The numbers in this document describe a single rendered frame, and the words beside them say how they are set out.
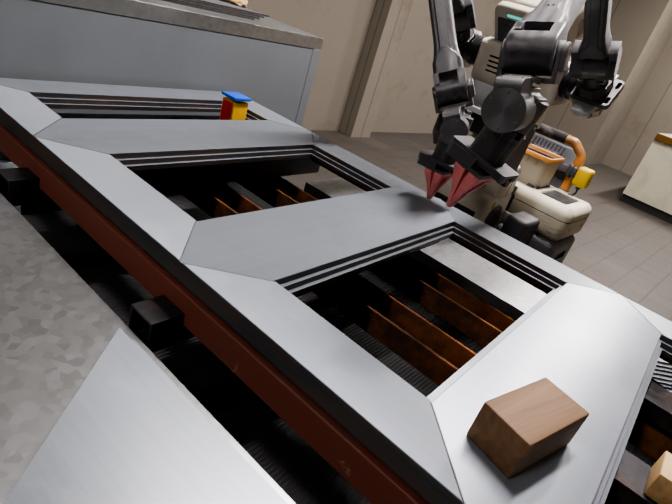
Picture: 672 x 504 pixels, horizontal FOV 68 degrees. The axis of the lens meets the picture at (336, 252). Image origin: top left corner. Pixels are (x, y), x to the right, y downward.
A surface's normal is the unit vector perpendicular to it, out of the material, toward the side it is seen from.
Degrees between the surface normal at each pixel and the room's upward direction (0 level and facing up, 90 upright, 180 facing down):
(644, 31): 90
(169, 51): 90
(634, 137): 90
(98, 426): 0
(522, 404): 0
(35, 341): 0
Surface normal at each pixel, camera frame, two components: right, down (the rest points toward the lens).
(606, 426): 0.28, -0.85
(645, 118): -0.68, 0.15
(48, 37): 0.73, 0.49
